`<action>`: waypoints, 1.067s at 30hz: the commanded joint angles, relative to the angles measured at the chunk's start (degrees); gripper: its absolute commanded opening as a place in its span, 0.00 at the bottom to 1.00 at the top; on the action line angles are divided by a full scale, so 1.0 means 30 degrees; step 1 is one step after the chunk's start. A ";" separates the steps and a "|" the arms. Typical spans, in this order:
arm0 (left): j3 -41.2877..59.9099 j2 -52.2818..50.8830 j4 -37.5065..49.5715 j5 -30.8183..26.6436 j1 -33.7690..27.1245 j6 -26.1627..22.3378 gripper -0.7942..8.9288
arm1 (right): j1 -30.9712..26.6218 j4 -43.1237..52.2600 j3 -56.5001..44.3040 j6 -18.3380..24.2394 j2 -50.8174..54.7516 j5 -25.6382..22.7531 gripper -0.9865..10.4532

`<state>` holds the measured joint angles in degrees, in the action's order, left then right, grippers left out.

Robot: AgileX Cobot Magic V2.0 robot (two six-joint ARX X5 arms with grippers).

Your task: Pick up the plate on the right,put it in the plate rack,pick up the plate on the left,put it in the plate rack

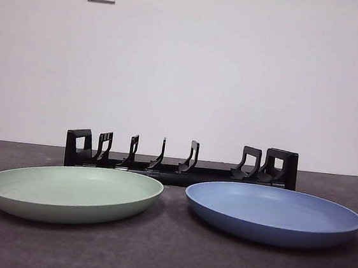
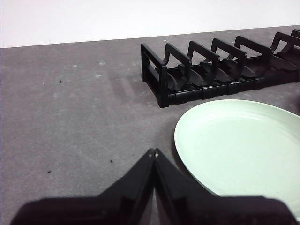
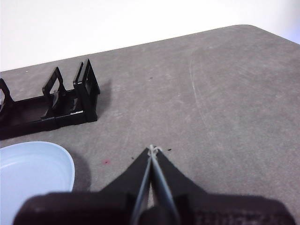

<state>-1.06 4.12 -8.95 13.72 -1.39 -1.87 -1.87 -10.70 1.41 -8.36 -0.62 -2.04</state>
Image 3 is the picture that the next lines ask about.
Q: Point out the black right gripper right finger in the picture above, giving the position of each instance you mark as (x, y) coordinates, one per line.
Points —
(211, 208)

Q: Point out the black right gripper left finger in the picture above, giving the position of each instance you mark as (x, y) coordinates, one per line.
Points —
(105, 206)

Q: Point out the blue round plate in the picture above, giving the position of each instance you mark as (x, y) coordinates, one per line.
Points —
(35, 166)

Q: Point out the black plastic plate rack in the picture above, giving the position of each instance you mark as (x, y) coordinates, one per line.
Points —
(86, 103)

